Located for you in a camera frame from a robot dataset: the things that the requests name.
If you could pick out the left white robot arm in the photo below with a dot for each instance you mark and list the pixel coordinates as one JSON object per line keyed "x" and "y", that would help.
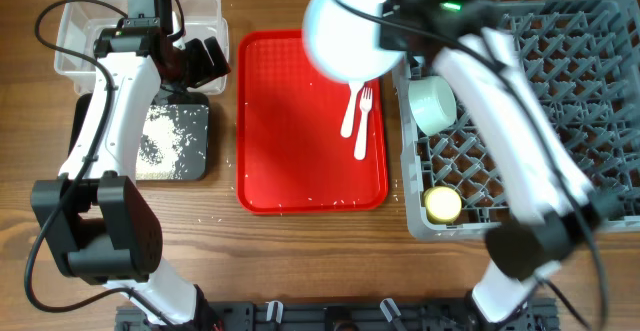
{"x": 92, "y": 217}

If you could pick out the yellow plastic cup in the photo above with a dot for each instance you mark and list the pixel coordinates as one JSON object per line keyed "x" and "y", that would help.
{"x": 443, "y": 204}

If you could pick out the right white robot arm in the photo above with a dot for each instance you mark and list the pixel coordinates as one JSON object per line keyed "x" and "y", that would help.
{"x": 555, "y": 208}

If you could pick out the black plastic bin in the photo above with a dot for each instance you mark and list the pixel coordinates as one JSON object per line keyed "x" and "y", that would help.
{"x": 119, "y": 144}

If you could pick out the light blue plate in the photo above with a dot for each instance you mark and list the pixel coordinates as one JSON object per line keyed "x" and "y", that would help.
{"x": 343, "y": 46}

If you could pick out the food scraps and rice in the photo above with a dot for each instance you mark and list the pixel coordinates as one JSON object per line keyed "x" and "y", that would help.
{"x": 174, "y": 143}

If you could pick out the white plastic spoon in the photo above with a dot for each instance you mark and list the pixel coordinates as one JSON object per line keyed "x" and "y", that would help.
{"x": 348, "y": 119}

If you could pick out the mint green bowl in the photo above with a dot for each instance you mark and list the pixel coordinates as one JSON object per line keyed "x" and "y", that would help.
{"x": 432, "y": 104}

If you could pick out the red plastic tray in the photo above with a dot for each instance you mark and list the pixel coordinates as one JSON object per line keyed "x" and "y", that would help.
{"x": 290, "y": 155}

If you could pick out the grey dishwasher rack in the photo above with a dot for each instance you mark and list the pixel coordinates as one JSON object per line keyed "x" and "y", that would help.
{"x": 582, "y": 60}

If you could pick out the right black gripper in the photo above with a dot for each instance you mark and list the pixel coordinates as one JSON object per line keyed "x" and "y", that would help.
{"x": 400, "y": 31}

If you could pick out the pink plastic fork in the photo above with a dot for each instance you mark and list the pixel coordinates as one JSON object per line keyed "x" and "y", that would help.
{"x": 365, "y": 104}

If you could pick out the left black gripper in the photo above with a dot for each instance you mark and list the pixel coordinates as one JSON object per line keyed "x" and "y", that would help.
{"x": 219, "y": 62}

